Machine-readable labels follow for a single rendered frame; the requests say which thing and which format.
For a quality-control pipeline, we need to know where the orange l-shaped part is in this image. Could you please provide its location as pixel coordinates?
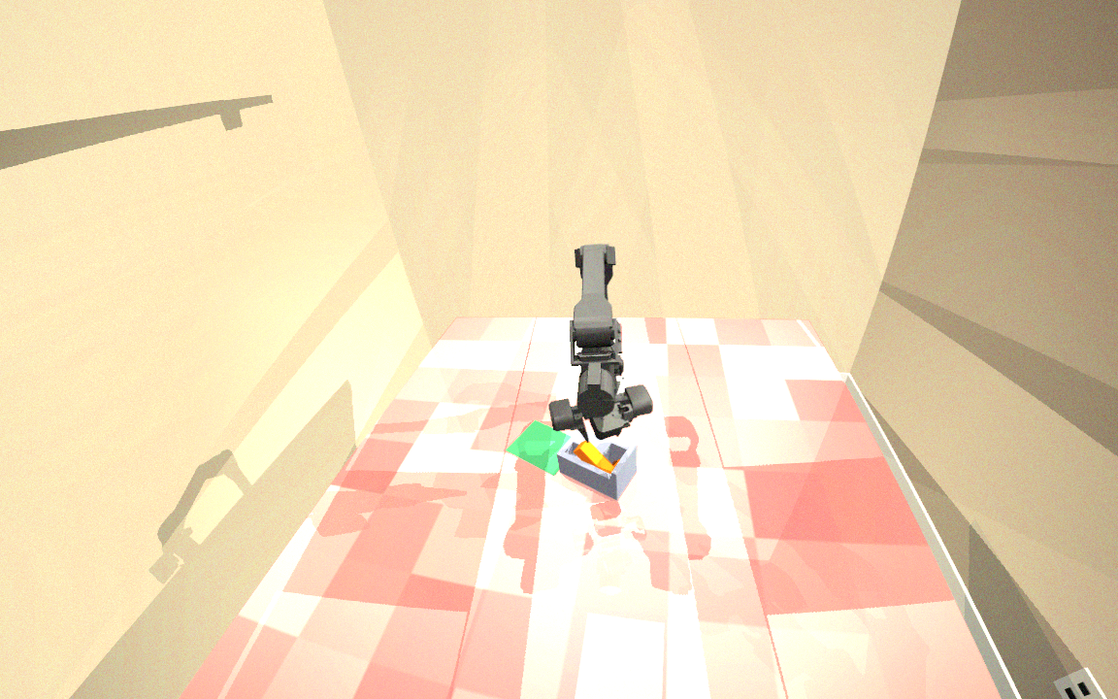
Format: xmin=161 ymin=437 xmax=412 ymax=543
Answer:
xmin=574 ymin=441 xmax=620 ymax=474

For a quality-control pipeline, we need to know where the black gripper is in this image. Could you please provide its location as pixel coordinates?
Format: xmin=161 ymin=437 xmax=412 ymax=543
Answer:
xmin=548 ymin=382 xmax=653 ymax=443

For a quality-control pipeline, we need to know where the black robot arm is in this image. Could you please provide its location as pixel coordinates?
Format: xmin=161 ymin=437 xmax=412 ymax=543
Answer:
xmin=570 ymin=243 xmax=633 ymax=440

